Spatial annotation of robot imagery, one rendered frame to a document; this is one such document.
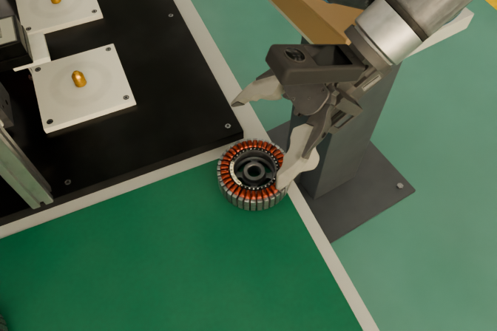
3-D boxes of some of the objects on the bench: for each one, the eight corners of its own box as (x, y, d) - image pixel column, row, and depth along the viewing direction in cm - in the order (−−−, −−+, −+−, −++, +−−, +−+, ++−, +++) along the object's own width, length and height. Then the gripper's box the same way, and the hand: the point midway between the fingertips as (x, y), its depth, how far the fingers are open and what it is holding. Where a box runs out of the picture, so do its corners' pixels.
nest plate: (115, 47, 80) (113, 43, 79) (136, 104, 73) (134, 100, 72) (32, 72, 77) (29, 66, 76) (46, 134, 69) (43, 129, 68)
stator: (275, 142, 71) (276, 128, 68) (300, 199, 65) (303, 188, 62) (209, 159, 69) (208, 147, 66) (230, 221, 63) (228, 210, 60)
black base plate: (139, -59, 104) (137, -69, 102) (243, 138, 72) (243, 130, 70) (-70, -10, 94) (-77, -19, 92) (-59, 248, 61) (-69, 242, 59)
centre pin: (85, 77, 75) (80, 66, 72) (87, 85, 74) (82, 74, 71) (74, 80, 74) (68, 69, 72) (76, 89, 73) (70, 77, 71)
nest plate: (87, -25, 93) (85, -30, 92) (103, 18, 85) (101, 12, 84) (15, -7, 89) (12, -12, 88) (25, 39, 82) (22, 34, 81)
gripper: (434, 114, 51) (310, 208, 58) (347, 13, 61) (251, 105, 68) (411, 94, 44) (275, 204, 52) (317, -16, 54) (215, 90, 62)
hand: (248, 145), depth 58 cm, fingers open, 14 cm apart
